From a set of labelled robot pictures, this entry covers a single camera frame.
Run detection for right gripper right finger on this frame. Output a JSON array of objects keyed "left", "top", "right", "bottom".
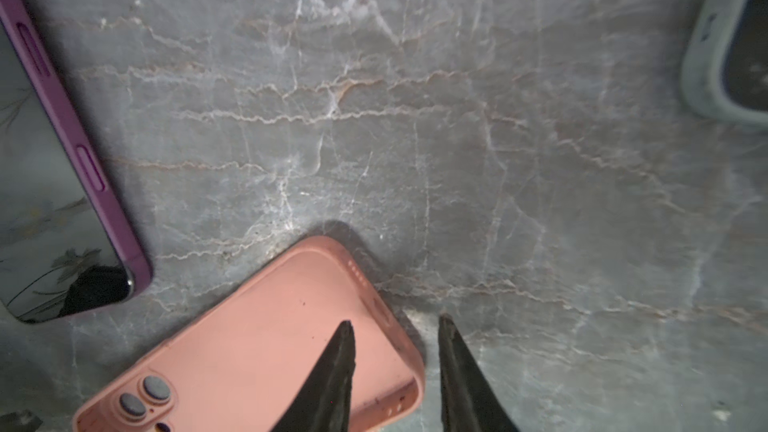
[{"left": 438, "top": 314, "right": 519, "bottom": 432}]

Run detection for black phone centre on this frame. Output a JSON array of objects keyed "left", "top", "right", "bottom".
[{"left": 1, "top": 0, "right": 153, "bottom": 324}]

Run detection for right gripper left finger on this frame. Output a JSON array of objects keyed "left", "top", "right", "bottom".
[{"left": 272, "top": 320, "right": 356, "bottom": 432}]

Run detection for pink phone case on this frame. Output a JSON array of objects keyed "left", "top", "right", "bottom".
[{"left": 72, "top": 236, "right": 425, "bottom": 431}]

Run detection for light blue phone case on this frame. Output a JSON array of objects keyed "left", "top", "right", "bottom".
[{"left": 680, "top": 0, "right": 767, "bottom": 129}]

